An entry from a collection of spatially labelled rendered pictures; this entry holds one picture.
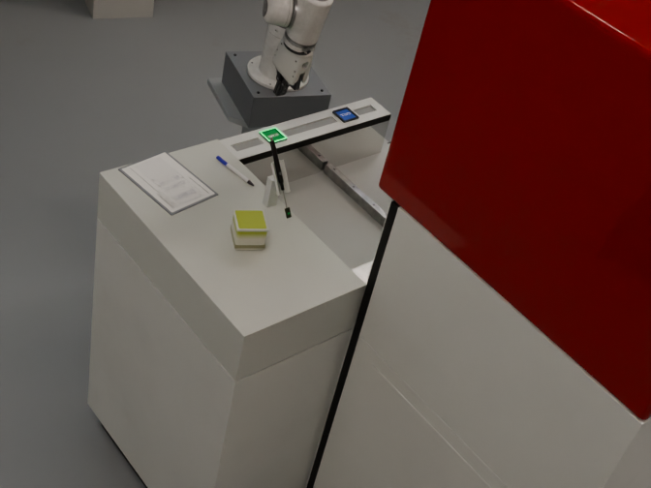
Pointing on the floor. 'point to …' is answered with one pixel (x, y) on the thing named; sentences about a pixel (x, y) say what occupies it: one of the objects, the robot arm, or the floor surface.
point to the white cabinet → (198, 391)
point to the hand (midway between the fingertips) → (281, 87)
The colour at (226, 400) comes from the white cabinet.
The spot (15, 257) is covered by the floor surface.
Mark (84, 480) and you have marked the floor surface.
